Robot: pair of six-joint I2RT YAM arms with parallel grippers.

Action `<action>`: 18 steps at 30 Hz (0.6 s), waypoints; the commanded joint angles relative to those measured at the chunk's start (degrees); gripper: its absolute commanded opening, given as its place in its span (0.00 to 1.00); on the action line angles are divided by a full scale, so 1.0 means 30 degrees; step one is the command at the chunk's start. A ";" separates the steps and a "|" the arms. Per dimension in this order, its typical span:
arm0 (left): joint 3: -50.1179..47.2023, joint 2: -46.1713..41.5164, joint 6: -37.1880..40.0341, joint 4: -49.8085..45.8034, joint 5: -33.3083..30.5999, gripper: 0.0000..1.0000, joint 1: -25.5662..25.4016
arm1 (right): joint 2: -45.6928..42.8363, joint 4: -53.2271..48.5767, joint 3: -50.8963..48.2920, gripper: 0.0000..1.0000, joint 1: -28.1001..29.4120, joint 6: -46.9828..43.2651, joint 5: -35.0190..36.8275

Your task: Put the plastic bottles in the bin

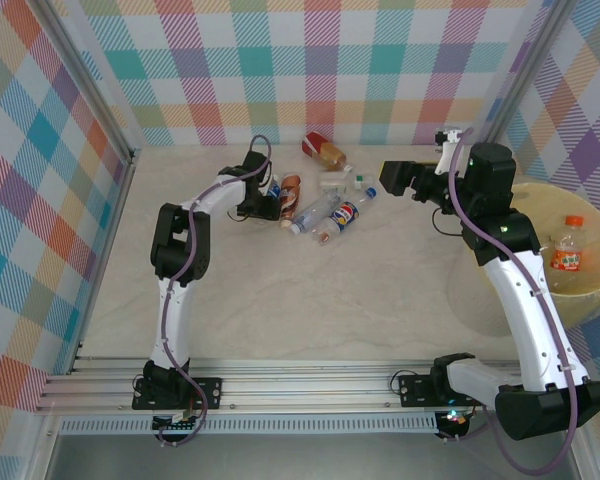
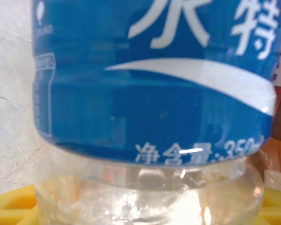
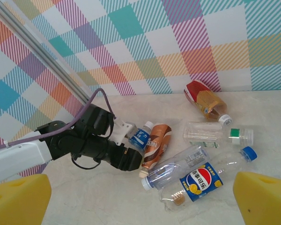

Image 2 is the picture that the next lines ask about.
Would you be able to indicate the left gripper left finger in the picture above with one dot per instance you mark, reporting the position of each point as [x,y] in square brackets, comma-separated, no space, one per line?
[9,206]

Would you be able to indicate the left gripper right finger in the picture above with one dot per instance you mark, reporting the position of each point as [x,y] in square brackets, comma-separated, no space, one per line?
[278,208]

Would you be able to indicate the blue label water bottle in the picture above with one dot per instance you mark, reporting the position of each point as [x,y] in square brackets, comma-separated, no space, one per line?
[154,105]

